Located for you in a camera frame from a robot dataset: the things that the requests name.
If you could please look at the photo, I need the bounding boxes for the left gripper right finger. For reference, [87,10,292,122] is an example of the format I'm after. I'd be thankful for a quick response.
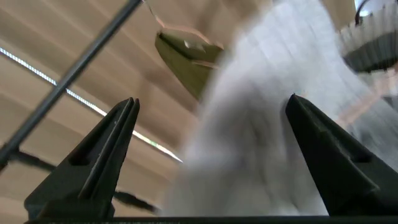
[285,93,398,217]

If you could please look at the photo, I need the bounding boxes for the green shirt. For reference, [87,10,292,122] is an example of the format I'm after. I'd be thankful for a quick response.
[154,29,224,101]

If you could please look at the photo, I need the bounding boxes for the black clothes rack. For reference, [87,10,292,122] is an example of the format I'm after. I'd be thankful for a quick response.
[0,0,158,214]

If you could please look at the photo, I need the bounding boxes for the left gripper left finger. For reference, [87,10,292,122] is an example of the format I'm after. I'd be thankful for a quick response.
[24,96,141,218]

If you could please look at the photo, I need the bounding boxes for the pink clothes hanger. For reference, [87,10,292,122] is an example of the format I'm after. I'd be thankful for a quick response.
[145,0,225,70]

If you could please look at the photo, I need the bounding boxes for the beige curtain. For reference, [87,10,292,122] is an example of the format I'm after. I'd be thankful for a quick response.
[0,0,357,218]

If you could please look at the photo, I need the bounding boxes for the pale grey shorts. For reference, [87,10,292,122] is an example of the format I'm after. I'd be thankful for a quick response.
[160,0,398,218]

